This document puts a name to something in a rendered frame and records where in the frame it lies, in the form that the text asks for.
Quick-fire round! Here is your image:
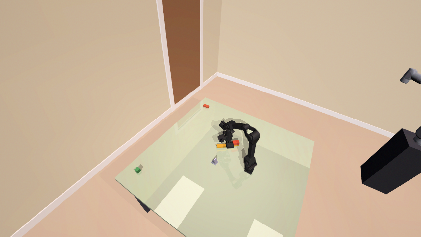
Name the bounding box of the orange bar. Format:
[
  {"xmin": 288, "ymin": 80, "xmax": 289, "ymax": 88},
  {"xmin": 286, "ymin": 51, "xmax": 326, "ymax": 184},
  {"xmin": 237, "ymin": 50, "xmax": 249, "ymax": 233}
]
[{"xmin": 216, "ymin": 140, "xmax": 239, "ymax": 148}]

